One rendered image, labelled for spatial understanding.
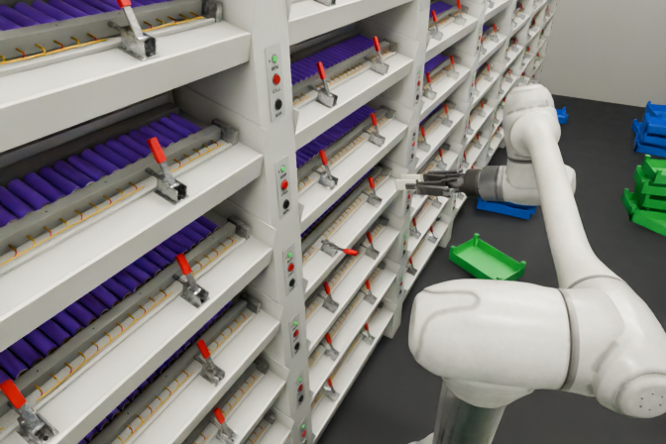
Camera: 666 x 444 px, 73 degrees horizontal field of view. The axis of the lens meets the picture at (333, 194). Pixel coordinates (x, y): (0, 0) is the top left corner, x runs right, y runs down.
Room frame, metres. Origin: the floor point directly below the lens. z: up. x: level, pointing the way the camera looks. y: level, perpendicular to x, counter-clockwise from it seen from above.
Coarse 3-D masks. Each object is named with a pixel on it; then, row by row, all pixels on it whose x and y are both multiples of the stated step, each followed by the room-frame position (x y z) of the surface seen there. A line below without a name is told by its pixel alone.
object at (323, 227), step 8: (376, 168) 1.31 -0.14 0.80; (368, 176) 1.25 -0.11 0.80; (376, 176) 1.28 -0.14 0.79; (360, 184) 1.20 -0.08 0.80; (368, 184) 1.23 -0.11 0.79; (376, 184) 1.24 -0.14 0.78; (352, 192) 1.16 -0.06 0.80; (360, 192) 1.18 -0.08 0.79; (344, 200) 1.11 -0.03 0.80; (352, 200) 1.13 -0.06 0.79; (336, 208) 1.07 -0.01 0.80; (344, 208) 1.08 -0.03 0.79; (328, 216) 1.03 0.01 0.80; (336, 216) 1.04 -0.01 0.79; (320, 224) 1.00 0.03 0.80; (328, 224) 1.00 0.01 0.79; (312, 232) 0.96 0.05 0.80; (320, 232) 0.97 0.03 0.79; (304, 240) 0.93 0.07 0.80; (312, 240) 0.93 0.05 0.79; (304, 248) 0.90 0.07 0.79; (312, 248) 0.92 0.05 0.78
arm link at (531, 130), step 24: (528, 96) 0.94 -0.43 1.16; (504, 120) 0.96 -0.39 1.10; (528, 120) 0.90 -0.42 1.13; (552, 120) 0.90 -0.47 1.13; (528, 144) 0.85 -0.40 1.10; (552, 144) 0.81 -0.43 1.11; (552, 168) 0.76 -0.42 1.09; (552, 192) 0.72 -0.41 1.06; (552, 216) 0.68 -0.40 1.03; (576, 216) 0.67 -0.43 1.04; (552, 240) 0.64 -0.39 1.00; (576, 240) 0.62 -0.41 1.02; (576, 264) 0.55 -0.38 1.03; (600, 264) 0.54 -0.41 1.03
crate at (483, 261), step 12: (480, 240) 1.90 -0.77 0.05; (456, 252) 1.84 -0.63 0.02; (468, 252) 1.86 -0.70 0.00; (480, 252) 1.86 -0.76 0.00; (492, 252) 1.84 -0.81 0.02; (456, 264) 1.77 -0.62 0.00; (468, 264) 1.72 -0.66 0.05; (480, 264) 1.77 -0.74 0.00; (492, 264) 1.77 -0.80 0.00; (504, 264) 1.77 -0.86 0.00; (516, 264) 1.72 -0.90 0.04; (480, 276) 1.66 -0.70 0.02; (492, 276) 1.68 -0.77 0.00; (504, 276) 1.68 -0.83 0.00; (516, 276) 1.65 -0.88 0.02
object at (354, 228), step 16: (384, 160) 1.34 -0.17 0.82; (384, 176) 1.31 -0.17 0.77; (368, 192) 1.21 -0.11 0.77; (384, 192) 1.22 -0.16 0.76; (352, 208) 1.12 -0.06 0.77; (368, 208) 1.13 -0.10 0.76; (384, 208) 1.18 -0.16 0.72; (336, 224) 1.04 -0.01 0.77; (352, 224) 1.05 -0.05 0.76; (368, 224) 1.08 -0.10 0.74; (320, 240) 0.97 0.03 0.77; (336, 240) 0.98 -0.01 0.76; (352, 240) 0.99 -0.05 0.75; (304, 256) 0.90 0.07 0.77; (320, 256) 0.91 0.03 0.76; (336, 256) 0.92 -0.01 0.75; (304, 272) 0.85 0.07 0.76; (320, 272) 0.86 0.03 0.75; (304, 288) 0.78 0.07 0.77
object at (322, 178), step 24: (360, 120) 1.24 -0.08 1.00; (384, 120) 1.30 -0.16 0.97; (408, 120) 1.30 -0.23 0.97; (312, 144) 1.06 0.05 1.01; (336, 144) 1.07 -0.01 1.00; (360, 144) 1.13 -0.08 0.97; (384, 144) 1.16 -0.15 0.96; (312, 168) 0.95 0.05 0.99; (336, 168) 1.00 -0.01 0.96; (360, 168) 1.02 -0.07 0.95; (312, 192) 0.89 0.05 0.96; (336, 192) 0.92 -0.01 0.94; (312, 216) 0.83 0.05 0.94
